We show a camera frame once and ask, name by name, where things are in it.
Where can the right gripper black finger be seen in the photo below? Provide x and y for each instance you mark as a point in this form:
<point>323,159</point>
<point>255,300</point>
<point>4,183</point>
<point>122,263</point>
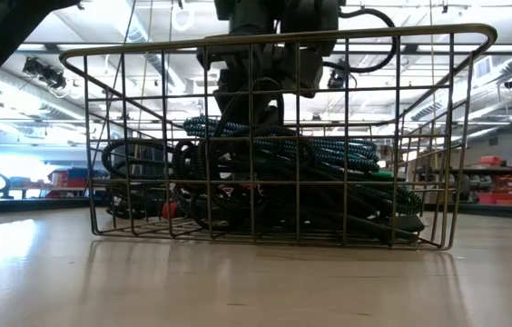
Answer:
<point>233,102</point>
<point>269,109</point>

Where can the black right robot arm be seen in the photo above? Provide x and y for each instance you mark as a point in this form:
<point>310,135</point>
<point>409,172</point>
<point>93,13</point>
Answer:
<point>256,9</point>

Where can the black ceiling fixture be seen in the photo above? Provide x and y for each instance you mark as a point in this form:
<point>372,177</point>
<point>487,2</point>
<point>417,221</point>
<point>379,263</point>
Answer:
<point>42,72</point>

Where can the black overhead camera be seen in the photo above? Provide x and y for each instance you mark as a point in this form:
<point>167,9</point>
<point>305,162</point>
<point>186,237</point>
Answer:
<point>335,81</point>

